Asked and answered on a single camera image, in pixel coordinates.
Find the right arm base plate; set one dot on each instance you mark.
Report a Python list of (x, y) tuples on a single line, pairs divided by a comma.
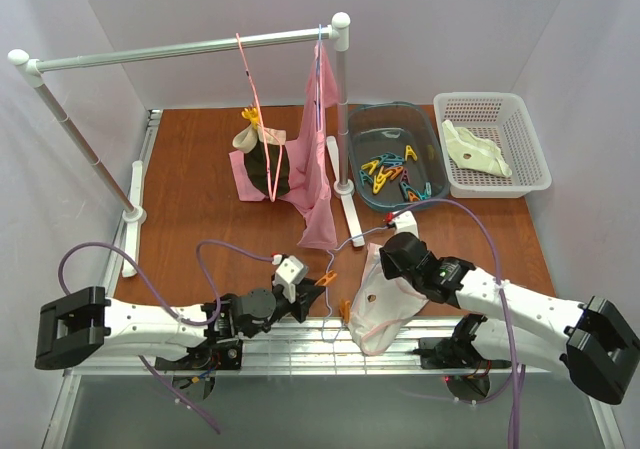
[(444, 353)]

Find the teal clothespin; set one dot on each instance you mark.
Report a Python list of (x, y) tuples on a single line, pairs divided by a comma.
[(427, 191), (365, 178)]

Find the white plastic basket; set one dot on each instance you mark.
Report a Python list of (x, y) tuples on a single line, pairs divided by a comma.
[(504, 119)]

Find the clothes rack with white feet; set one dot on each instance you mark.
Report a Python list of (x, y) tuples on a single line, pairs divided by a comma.
[(338, 31)]

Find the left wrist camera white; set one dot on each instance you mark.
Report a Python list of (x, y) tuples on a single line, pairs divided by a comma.
[(289, 272)]

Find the blue hanger with pink garment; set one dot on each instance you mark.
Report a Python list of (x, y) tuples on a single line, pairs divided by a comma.
[(318, 101)]

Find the aluminium rail frame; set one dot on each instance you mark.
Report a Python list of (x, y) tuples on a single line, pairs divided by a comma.
[(198, 231)]

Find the teal transparent plastic bin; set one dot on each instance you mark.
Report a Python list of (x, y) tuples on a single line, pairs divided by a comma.
[(380, 128)]

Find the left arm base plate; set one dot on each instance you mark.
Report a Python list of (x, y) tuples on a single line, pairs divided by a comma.
[(221, 355)]

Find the light blue clothespin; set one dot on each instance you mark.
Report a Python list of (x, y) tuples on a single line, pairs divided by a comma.
[(390, 159)]

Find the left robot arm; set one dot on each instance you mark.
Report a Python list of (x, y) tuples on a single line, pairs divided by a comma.
[(202, 337)]

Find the yellow clothespin on hanger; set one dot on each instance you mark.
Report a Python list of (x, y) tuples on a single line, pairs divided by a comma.
[(252, 114)]

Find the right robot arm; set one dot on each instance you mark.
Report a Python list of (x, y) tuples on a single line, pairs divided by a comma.
[(590, 343)]

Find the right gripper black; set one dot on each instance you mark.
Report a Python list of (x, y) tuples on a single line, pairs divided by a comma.
[(395, 258)]

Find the pink garment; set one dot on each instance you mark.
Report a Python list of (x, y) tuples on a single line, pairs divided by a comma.
[(312, 194)]

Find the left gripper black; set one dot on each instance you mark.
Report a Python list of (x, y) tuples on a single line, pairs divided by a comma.
[(301, 300)]

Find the yellow clothespin centre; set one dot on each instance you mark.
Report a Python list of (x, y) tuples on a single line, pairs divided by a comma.
[(380, 179)]

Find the magenta clothespin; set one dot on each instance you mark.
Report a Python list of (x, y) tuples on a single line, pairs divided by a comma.
[(404, 177)]

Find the dark green beige underwear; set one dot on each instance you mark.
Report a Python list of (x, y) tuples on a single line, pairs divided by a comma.
[(249, 134)]

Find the cream underwear in basket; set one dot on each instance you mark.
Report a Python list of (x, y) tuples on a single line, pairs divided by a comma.
[(473, 153)]

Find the teal clothespin right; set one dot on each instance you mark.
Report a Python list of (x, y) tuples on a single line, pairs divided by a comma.
[(427, 191)]

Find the pink wire hanger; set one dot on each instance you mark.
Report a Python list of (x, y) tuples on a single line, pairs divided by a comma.
[(260, 114)]

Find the white pink-trimmed underwear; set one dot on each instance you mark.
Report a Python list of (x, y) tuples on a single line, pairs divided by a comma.
[(381, 307)]

